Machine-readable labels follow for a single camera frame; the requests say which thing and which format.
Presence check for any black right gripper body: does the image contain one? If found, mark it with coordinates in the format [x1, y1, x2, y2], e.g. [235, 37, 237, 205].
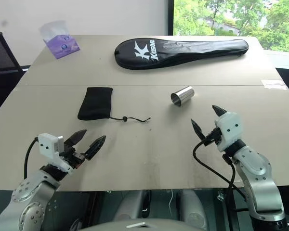
[203, 128, 223, 146]

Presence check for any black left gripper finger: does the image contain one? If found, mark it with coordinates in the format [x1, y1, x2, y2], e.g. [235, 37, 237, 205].
[84, 135, 106, 161]
[66, 129, 88, 147]

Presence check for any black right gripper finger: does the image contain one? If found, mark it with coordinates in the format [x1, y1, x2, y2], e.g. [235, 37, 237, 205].
[190, 118, 207, 141]
[212, 104, 228, 118]

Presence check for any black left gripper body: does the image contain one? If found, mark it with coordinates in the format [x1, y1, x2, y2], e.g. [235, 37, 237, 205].
[59, 141, 88, 170]

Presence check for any stainless steel cup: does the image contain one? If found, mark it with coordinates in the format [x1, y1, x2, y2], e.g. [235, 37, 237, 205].
[170, 85, 196, 106]

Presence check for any clear tape strip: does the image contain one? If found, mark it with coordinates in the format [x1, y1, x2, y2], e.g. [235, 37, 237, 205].
[261, 80, 287, 90]

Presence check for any black Kason racket cover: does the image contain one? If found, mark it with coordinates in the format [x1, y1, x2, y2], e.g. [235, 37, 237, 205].
[114, 38, 250, 71]

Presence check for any grey robot right leg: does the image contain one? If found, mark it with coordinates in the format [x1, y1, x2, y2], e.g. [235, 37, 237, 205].
[175, 189, 209, 231]

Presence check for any grey robot torso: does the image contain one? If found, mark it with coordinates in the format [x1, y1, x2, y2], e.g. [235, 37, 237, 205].
[78, 218, 201, 231]

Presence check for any black office chair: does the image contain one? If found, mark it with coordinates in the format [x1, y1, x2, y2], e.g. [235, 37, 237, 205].
[0, 31, 31, 120]

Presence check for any purple tissue pack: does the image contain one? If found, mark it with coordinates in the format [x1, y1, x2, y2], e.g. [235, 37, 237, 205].
[38, 20, 81, 60]

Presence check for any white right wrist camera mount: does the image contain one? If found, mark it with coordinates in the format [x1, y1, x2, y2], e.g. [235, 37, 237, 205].
[214, 112, 241, 153]

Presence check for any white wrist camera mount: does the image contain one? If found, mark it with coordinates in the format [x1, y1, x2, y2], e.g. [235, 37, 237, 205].
[38, 132, 74, 173]
[214, 112, 241, 153]

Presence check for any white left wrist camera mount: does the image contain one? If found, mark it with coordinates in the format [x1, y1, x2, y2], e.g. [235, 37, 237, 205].
[38, 132, 74, 173]

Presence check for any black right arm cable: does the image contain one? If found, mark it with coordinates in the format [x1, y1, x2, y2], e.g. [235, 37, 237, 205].
[192, 140, 251, 212]

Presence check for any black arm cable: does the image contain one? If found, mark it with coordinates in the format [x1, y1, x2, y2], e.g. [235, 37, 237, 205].
[24, 137, 40, 180]
[192, 140, 251, 212]

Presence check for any black drawstring pouch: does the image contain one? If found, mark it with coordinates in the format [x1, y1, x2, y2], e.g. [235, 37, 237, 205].
[77, 87, 152, 123]

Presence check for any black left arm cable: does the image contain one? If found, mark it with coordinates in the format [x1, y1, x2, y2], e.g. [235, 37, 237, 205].
[24, 137, 40, 180]

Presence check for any white thin cable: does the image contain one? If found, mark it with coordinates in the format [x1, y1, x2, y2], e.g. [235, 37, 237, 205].
[168, 189, 174, 220]

